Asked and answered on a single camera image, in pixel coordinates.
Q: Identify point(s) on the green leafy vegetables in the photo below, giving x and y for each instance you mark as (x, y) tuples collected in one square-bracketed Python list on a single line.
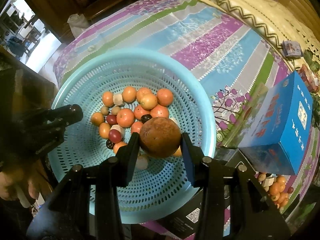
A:
[(314, 67)]

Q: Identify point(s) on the big orange mandarin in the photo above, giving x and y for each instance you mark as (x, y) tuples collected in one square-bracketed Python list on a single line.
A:
[(274, 189)]

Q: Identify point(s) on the white plastic bag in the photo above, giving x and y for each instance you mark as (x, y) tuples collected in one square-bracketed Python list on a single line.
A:
[(78, 24)]

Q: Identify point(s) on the person's left hand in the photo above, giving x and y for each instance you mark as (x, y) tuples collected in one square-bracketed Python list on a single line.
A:
[(30, 177)]

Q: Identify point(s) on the cream zigzag quilt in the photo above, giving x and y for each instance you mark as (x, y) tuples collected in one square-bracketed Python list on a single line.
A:
[(274, 22)]

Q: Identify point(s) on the black product box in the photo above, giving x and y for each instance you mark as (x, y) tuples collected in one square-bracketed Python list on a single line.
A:
[(182, 224)]

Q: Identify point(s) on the blue green cardboard box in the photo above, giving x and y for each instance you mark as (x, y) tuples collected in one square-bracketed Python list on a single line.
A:
[(275, 137)]

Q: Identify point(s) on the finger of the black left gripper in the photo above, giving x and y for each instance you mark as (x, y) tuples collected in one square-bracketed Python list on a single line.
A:
[(60, 117)]

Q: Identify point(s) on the smooth orange fruit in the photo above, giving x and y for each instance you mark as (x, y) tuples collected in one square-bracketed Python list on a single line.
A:
[(149, 101)]

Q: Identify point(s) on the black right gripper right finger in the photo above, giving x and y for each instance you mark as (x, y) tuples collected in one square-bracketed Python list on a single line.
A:
[(234, 205)]

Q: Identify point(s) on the purple striped floral bedsheet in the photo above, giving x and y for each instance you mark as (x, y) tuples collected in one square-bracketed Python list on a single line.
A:
[(228, 58)]

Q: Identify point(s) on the large rough brown orange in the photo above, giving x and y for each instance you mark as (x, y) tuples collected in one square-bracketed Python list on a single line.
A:
[(160, 137)]

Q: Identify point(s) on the snack packet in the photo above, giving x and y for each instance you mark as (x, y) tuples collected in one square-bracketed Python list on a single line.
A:
[(292, 49)]

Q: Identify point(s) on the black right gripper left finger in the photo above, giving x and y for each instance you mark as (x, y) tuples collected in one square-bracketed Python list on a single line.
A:
[(65, 214)]

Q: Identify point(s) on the red cherry tomato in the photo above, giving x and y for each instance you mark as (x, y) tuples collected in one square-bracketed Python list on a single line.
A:
[(114, 136)]

